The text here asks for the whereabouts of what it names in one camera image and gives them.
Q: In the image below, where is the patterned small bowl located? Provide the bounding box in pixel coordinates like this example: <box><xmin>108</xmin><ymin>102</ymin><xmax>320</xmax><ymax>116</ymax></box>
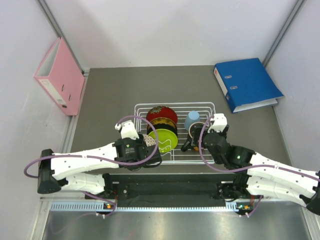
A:
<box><xmin>142</xmin><ymin>134</ymin><xmax>157</xmax><ymax>147</ymax></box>

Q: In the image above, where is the black skull mug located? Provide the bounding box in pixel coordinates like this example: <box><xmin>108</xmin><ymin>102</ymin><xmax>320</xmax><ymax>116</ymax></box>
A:
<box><xmin>180</xmin><ymin>122</ymin><xmax>204</xmax><ymax>152</ymax></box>

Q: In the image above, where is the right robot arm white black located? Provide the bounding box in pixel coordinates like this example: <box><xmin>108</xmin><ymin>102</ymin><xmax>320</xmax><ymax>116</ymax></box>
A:
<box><xmin>188</xmin><ymin>122</ymin><xmax>320</xmax><ymax>215</ymax></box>

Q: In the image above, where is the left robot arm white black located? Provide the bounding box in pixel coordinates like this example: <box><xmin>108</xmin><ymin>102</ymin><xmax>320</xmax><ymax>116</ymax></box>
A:
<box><xmin>37</xmin><ymin>134</ymin><xmax>162</xmax><ymax>199</ymax></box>

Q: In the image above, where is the light blue cup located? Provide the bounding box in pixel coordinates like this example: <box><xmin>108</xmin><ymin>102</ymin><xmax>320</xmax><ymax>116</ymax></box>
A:
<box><xmin>184</xmin><ymin>110</ymin><xmax>200</xmax><ymax>131</ymax></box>

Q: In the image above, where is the lime green plate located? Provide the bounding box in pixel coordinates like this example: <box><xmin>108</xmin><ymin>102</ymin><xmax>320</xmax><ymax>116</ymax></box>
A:
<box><xmin>156</xmin><ymin>126</ymin><xmax>178</xmax><ymax>153</ymax></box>

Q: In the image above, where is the black gold plate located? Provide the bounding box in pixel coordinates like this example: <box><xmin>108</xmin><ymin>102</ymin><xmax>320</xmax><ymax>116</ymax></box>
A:
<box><xmin>147</xmin><ymin>117</ymin><xmax>178</xmax><ymax>134</ymax></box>

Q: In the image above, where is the red floral bowl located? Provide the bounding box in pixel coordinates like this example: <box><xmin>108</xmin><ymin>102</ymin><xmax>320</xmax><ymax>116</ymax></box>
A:
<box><xmin>146</xmin><ymin>105</ymin><xmax>178</xmax><ymax>124</ymax></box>

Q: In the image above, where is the blue binder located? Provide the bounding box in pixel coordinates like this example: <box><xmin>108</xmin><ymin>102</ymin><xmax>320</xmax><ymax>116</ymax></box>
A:
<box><xmin>213</xmin><ymin>58</ymin><xmax>284</xmax><ymax>113</ymax></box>

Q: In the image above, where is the pink binder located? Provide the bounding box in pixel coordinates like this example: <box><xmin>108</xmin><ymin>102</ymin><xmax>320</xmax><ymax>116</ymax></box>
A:
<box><xmin>34</xmin><ymin>37</ymin><xmax>85</xmax><ymax>116</ymax></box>

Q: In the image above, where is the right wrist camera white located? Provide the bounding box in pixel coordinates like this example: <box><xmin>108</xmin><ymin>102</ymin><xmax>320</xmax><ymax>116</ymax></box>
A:
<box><xmin>207</xmin><ymin>113</ymin><xmax>228</xmax><ymax>133</ymax></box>

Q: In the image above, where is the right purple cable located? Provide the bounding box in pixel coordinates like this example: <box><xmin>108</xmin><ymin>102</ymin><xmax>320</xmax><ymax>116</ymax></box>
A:
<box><xmin>198</xmin><ymin>115</ymin><xmax>320</xmax><ymax>182</ymax></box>

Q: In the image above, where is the purple cable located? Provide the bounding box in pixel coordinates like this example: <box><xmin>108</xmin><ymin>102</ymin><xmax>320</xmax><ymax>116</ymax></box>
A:
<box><xmin>198</xmin><ymin>115</ymin><xmax>320</xmax><ymax>182</ymax></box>
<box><xmin>23</xmin><ymin>115</ymin><xmax>159</xmax><ymax>179</ymax></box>

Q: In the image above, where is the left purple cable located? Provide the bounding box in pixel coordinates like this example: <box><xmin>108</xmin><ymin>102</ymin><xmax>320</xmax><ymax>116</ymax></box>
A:
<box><xmin>23</xmin><ymin>115</ymin><xmax>159</xmax><ymax>179</ymax></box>

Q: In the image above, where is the white wire dish rack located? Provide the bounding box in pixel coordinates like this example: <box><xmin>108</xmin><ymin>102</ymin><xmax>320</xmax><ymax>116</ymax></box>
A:
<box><xmin>134</xmin><ymin>102</ymin><xmax>216</xmax><ymax>165</ymax></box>

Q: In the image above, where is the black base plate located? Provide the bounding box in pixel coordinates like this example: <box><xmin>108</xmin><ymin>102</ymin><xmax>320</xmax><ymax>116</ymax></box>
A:
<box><xmin>97</xmin><ymin>173</ymin><xmax>251</xmax><ymax>207</ymax></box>

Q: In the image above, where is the slotted cable duct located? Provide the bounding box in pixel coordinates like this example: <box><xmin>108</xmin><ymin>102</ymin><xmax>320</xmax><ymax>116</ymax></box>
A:
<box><xmin>50</xmin><ymin>201</ymin><xmax>253</xmax><ymax>213</ymax></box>

